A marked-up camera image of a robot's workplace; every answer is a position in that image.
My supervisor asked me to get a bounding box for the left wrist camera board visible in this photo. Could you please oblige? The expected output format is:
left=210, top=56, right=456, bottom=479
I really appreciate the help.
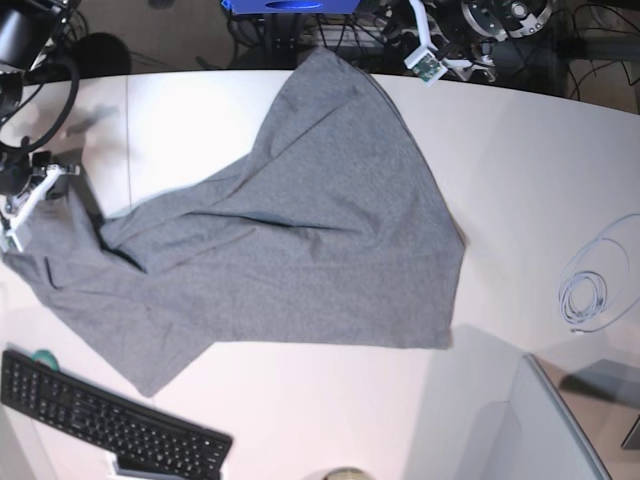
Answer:
left=404, top=46, right=448, bottom=86

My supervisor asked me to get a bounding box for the black keyboard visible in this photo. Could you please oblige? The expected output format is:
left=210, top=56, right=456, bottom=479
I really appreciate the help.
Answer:
left=1, top=350, right=233, bottom=479

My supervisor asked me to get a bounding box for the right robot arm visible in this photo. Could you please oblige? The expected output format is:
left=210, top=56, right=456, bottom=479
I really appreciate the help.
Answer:
left=1, top=1, right=80, bottom=242

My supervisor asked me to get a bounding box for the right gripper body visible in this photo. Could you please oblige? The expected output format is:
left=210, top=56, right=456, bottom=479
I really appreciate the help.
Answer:
left=1, top=151, right=80, bottom=235

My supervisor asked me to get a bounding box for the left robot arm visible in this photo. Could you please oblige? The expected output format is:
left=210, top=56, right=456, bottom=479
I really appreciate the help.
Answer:
left=404, top=0, right=553, bottom=85

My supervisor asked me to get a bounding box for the grey monitor edge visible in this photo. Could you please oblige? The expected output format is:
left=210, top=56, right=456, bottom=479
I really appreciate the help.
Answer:
left=510, top=355, right=610, bottom=479

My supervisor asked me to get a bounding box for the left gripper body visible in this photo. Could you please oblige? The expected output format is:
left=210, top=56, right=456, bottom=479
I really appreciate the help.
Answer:
left=409, top=1, right=500, bottom=82

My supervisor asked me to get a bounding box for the grey t-shirt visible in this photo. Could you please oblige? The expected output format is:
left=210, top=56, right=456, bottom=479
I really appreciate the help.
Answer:
left=2, top=49, right=464, bottom=397

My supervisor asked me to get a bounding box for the coiled white cable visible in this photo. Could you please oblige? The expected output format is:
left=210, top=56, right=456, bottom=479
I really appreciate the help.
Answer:
left=557, top=212, right=640, bottom=335

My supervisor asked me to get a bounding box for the round tan lid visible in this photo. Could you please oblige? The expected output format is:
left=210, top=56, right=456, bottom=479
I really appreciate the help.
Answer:
left=322, top=466, right=373, bottom=480

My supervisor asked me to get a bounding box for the blue box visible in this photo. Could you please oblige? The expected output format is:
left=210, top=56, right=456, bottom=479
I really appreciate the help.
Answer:
left=221, top=0, right=360, bottom=15

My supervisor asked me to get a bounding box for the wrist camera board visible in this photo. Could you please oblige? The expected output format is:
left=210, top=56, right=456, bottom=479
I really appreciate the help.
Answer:
left=1, top=230, right=23, bottom=253
left=404, top=46, right=448, bottom=86

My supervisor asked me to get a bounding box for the green tape roll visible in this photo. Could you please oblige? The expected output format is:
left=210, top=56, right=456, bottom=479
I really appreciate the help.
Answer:
left=31, top=349, right=59, bottom=371

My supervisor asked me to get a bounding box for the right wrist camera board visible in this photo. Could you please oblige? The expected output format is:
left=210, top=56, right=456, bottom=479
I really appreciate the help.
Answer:
left=1, top=230, right=23, bottom=253

